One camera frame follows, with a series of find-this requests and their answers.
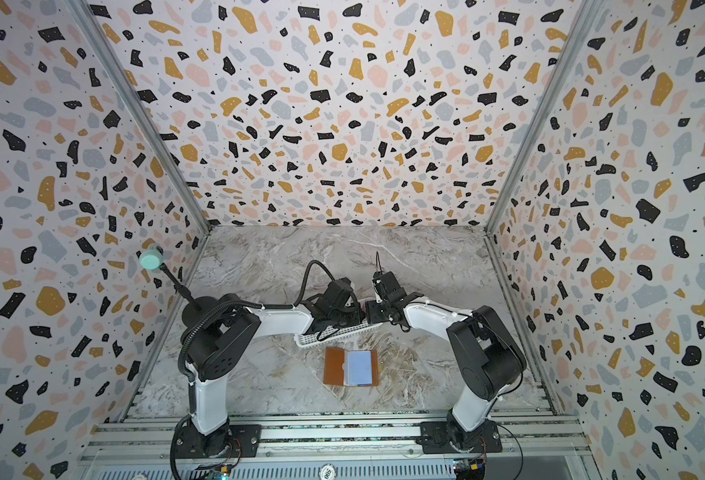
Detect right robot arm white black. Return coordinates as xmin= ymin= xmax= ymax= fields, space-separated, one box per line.
xmin=365 ymin=270 xmax=526 ymax=434

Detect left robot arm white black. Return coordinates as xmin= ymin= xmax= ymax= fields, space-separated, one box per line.
xmin=178 ymin=278 xmax=365 ymax=437

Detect aluminium corner post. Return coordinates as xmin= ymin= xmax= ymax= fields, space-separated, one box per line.
xmin=484 ymin=0 xmax=605 ymax=236
xmin=64 ymin=1 xmax=212 ymax=237

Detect brown leather card holder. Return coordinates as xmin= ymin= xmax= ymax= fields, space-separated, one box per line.
xmin=322 ymin=347 xmax=379 ymax=387

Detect aluminium corner post right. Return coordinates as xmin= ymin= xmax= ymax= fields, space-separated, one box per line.
xmin=484 ymin=0 xmax=605 ymax=236

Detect aluminium corner post left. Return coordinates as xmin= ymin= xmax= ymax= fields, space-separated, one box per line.
xmin=64 ymin=1 xmax=212 ymax=237

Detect white plastic slotted basket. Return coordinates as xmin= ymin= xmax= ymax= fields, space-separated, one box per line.
xmin=294 ymin=322 xmax=381 ymax=349

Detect black stand with green ball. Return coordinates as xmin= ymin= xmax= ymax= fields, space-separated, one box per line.
xmin=140 ymin=244 xmax=218 ymax=314

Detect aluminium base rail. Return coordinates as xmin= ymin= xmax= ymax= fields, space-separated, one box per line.
xmin=73 ymin=409 xmax=601 ymax=479

